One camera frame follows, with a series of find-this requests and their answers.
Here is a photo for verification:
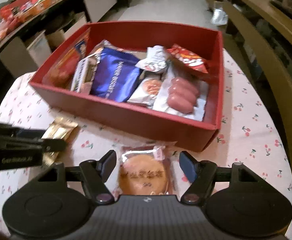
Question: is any round cake clear wrapper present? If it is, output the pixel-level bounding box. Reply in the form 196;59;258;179
117;142;174;196

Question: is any pink sausages vacuum pack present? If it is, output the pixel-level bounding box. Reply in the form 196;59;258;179
153;65;209;121

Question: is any orange brown snack pack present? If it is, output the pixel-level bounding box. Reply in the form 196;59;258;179
42;27;90;87

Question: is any blue wafer biscuit pack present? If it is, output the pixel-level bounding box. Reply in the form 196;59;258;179
90;48;142;102

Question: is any white black small snack pack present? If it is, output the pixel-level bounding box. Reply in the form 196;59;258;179
70;54;100;94

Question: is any red candy snack bag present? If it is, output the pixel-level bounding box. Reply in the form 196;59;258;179
166;44;208;74

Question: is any white snack pouch red seal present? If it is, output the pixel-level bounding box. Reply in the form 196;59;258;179
135;45;168;74

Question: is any red cardboard box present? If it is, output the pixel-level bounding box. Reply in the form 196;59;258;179
29;21;224;152

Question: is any gold brown snack bar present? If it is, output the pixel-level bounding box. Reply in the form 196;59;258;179
42;117;78;166

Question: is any cherry print tablecloth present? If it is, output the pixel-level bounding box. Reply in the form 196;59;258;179
0;53;292;234

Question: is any white storage bin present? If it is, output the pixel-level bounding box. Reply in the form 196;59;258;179
45;12;87;50

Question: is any pale bread clear pack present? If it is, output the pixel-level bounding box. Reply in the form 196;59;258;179
89;40;117;55

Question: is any orange flat box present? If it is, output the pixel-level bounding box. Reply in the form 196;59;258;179
18;0;52;23

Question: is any wooden tv cabinet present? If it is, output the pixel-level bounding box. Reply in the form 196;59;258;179
206;0;292;169

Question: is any silver foil bag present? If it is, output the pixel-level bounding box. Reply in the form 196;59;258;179
211;1;228;26

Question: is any dark long side table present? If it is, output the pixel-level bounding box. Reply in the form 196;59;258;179
0;0;118;81

